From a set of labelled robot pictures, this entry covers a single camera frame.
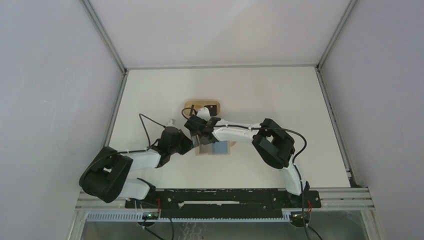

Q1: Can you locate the beige card holder wallet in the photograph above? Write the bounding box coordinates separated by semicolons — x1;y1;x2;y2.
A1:
195;141;236;156

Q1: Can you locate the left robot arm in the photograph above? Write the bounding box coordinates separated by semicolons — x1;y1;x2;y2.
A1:
79;126;194;209

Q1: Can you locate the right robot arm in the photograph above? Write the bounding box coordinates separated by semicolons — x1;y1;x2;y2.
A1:
184;115;309;208

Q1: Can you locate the black card in tray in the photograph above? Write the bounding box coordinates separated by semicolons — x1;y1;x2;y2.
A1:
204;104;218;117

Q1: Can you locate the wooden oval tray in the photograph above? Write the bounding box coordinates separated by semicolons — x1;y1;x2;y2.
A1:
183;99;221;117

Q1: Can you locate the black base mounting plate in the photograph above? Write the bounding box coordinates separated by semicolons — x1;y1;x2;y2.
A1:
124;188;322;219

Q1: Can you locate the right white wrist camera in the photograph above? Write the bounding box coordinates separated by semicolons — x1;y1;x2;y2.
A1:
196;107;211;121

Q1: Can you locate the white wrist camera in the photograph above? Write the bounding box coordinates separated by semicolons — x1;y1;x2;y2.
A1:
196;107;211;121
165;118;176;128

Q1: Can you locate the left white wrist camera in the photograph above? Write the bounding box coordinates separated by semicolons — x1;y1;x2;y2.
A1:
165;118;176;128

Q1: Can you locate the white cable duct strip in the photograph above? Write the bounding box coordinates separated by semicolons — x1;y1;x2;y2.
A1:
86;211;292;223

